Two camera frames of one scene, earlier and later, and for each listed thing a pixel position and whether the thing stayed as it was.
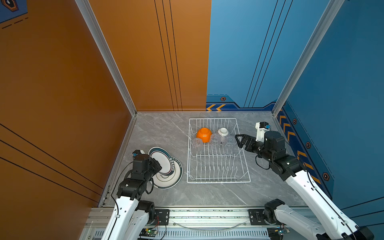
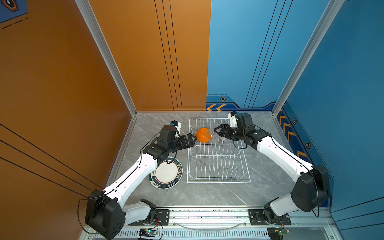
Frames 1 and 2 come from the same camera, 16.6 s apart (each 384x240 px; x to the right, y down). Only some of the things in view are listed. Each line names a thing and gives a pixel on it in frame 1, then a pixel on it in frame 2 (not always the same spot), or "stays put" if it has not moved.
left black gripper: x=152 y=162 → x=190 y=143
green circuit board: x=148 y=232 stays put
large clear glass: x=230 y=141 → x=214 y=134
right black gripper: x=251 y=140 → x=224 y=130
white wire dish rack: x=213 y=155 stays put
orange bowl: x=204 y=134 stays put
